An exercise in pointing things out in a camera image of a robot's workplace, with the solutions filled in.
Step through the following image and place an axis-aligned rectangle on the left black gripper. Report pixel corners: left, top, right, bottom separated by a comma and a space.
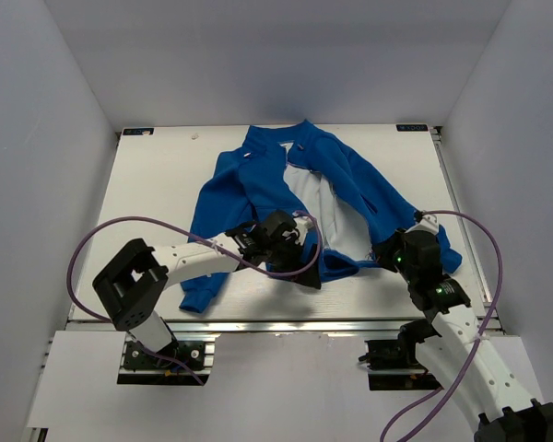
264, 236, 321, 289

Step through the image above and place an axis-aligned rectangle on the blue fleece jacket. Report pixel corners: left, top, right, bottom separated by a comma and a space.
179, 119, 465, 315

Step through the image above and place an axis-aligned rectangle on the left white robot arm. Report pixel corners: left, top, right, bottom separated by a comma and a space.
92, 210, 322, 367

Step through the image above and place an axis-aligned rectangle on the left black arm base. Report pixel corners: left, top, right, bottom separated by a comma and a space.
117, 333, 216, 387

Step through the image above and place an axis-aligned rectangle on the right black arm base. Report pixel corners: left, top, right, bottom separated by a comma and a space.
358, 319, 440, 391

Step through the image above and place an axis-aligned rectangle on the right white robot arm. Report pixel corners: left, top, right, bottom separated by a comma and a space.
373, 229, 553, 441

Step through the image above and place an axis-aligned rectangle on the right blue table label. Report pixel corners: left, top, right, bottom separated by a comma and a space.
395, 123, 429, 133

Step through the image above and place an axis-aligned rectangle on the blue table label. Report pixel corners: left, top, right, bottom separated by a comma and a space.
395, 123, 429, 133
122, 128, 154, 136

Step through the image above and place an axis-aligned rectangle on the left blue table label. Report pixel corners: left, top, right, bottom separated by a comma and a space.
122, 128, 154, 136

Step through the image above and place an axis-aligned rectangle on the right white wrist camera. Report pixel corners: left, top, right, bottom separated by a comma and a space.
408, 211, 443, 236

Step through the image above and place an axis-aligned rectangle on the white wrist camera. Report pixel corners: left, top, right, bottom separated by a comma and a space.
293, 211, 315, 242
408, 211, 443, 236

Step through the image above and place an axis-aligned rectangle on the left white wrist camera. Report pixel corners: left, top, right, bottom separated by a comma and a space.
293, 211, 315, 242

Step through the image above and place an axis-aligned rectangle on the aluminium table front rail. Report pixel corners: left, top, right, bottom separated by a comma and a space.
68, 318, 503, 335

